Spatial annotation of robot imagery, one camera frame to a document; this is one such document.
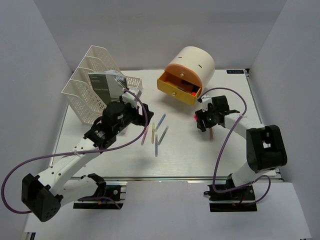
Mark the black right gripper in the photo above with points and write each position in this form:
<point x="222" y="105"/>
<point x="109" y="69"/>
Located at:
<point x="202" y="115"/>

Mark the pink cap black highlighter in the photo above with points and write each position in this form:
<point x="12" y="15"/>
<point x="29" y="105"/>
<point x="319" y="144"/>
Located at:
<point x="196" y="118"/>

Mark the cream round drawer cabinet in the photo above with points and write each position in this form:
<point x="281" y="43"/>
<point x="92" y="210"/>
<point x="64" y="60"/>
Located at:
<point x="197" y="60"/>

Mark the grey setup guide booklet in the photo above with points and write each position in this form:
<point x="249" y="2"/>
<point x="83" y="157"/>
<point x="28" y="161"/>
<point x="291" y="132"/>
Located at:
<point x="105" y="87"/>

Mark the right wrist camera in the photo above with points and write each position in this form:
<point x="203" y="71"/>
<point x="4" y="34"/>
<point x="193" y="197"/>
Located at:
<point x="205" y="100"/>

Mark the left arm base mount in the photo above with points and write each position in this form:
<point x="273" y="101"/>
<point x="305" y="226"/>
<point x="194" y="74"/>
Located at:
<point x="111" y="197"/>

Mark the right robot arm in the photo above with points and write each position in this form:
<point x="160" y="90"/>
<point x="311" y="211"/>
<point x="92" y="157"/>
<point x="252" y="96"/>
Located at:
<point x="265" y="149"/>

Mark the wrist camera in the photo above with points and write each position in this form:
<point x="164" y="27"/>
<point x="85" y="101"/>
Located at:
<point x="128" y="98"/>
<point x="205" y="100"/>

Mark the yellow slim pastel pen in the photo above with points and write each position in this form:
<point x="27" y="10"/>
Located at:
<point x="153" y="133"/>

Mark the pink slim pastel pen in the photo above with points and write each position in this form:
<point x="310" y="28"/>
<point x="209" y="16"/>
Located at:
<point x="144" y="136"/>

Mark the purple slim pastel pen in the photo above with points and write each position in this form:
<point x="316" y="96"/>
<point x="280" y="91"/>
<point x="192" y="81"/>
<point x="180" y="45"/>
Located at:
<point x="156" y="145"/>

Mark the blue slim pastel pen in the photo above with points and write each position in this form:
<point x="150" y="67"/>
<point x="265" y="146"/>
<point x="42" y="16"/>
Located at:
<point x="160" y="122"/>

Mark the yellow drawer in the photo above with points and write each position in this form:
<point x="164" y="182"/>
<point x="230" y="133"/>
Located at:
<point x="168" y="84"/>

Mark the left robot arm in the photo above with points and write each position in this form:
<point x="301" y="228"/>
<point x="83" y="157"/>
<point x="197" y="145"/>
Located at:
<point x="45" y="193"/>

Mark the orange drawer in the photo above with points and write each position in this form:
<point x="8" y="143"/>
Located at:
<point x="184" y="73"/>

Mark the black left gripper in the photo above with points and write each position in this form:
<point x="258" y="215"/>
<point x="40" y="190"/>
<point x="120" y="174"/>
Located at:
<point x="139" y="118"/>

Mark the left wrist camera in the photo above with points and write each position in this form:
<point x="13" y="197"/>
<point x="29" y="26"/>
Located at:
<point x="128" y="98"/>

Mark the orange slim pastel pen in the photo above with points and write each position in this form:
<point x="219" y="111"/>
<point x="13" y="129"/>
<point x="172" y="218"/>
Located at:
<point x="211" y="134"/>

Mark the green slim pastel pen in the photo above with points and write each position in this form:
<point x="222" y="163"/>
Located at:
<point x="163" y="135"/>

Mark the white perforated file organizer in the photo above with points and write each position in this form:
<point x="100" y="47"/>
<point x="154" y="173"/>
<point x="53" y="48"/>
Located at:
<point x="79" y="93"/>

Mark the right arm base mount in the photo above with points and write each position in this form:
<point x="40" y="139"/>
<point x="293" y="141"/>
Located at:
<point x="241" y="200"/>

